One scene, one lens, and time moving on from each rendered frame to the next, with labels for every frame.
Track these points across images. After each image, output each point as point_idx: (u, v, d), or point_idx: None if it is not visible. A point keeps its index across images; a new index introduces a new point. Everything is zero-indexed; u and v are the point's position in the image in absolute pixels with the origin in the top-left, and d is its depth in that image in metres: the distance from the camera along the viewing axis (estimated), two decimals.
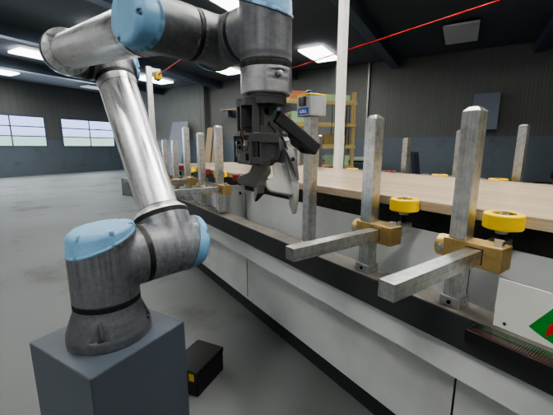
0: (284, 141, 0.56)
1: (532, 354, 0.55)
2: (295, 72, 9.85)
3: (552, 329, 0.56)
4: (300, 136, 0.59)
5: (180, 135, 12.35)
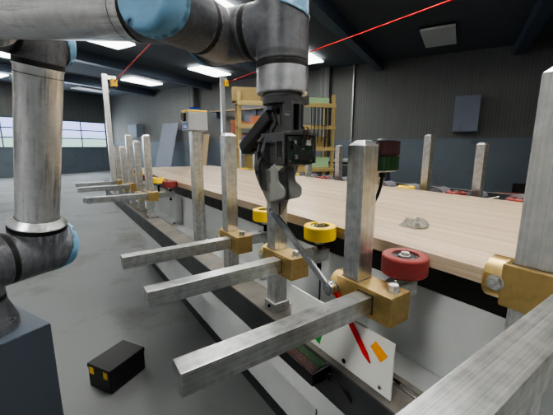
0: None
1: (295, 352, 0.62)
2: None
3: (363, 351, 0.53)
4: None
5: (170, 137, 12.42)
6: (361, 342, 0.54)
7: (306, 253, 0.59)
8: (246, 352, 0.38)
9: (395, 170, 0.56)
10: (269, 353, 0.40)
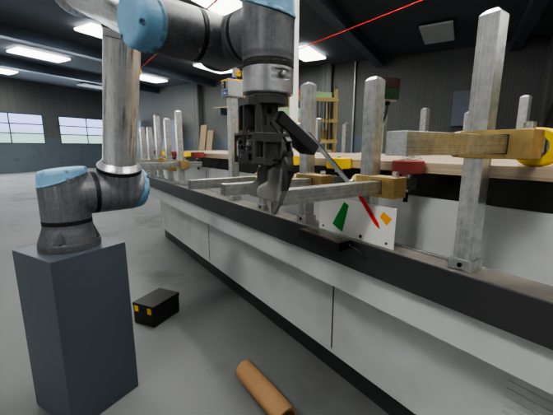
0: (286, 141, 0.56)
1: (325, 235, 0.87)
2: None
3: (374, 221, 0.78)
4: (300, 136, 0.60)
5: (175, 132, 12.67)
6: (374, 216, 0.78)
7: (334, 160, 0.84)
8: (314, 190, 0.64)
9: (397, 100, 0.80)
10: (327, 196, 0.66)
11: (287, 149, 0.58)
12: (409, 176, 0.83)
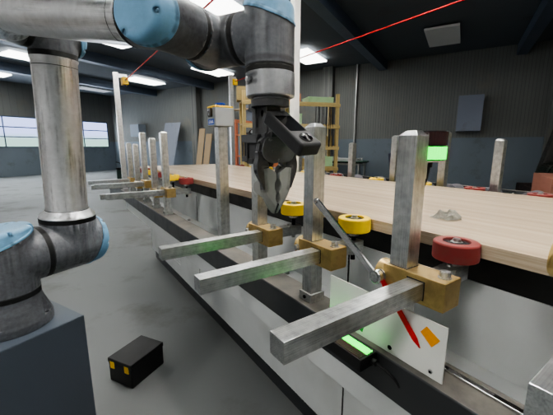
0: (258, 141, 0.57)
1: (339, 340, 0.63)
2: None
3: (413, 336, 0.55)
4: (281, 135, 0.54)
5: (173, 136, 12.43)
6: (411, 328, 0.55)
7: (352, 242, 0.60)
8: (333, 326, 0.41)
9: (442, 160, 0.57)
10: (350, 328, 0.43)
11: (269, 149, 0.57)
12: (458, 264, 0.59)
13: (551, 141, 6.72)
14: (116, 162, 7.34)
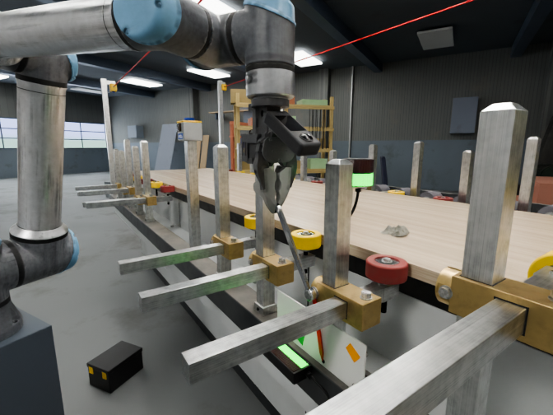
0: (258, 141, 0.57)
1: (280, 353, 0.67)
2: None
3: (321, 351, 0.63)
4: (282, 135, 0.54)
5: (170, 137, 12.47)
6: (322, 344, 0.62)
7: (299, 259, 0.61)
8: (243, 347, 0.44)
9: (369, 186, 0.60)
10: (264, 347, 0.47)
11: (269, 149, 0.57)
12: None
13: (544, 143, 6.76)
14: None
